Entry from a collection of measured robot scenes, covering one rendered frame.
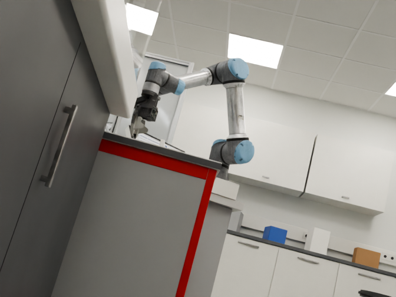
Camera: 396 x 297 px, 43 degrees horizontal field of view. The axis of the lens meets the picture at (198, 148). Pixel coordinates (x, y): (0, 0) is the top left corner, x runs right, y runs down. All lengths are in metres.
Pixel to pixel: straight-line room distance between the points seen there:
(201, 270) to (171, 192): 0.80
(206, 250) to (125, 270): 0.81
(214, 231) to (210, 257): 0.12
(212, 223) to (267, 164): 3.30
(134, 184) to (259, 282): 3.59
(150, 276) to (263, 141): 4.21
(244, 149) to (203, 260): 0.58
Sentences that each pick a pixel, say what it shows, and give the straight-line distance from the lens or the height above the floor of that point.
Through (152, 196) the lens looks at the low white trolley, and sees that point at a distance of 1.82.
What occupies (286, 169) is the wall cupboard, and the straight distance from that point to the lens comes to 5.81.
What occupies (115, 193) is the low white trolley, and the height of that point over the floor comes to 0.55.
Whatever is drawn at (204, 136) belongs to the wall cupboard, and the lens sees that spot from 5.85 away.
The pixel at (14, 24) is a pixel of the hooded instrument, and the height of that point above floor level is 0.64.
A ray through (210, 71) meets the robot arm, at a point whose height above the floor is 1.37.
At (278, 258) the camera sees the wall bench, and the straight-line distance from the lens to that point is 5.32.
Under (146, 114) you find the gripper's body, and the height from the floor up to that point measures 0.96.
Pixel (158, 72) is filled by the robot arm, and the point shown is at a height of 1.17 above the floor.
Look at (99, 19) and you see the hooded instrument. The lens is 1.12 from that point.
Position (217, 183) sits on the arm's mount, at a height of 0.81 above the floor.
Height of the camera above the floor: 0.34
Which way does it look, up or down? 14 degrees up
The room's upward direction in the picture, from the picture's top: 15 degrees clockwise
